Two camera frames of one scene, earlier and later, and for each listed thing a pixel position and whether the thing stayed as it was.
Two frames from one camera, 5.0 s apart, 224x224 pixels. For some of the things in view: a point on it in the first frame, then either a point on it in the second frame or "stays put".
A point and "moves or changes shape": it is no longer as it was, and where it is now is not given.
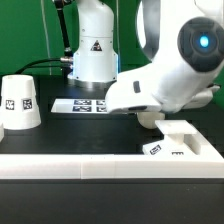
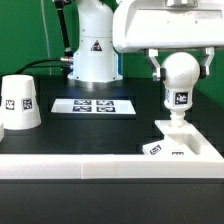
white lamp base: [178, 139] stays put
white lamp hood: [19, 108] stays put
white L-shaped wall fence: [209, 164] stays put
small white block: [2, 132] stays put
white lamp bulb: [147, 119] moves or changes shape
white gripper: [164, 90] -> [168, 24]
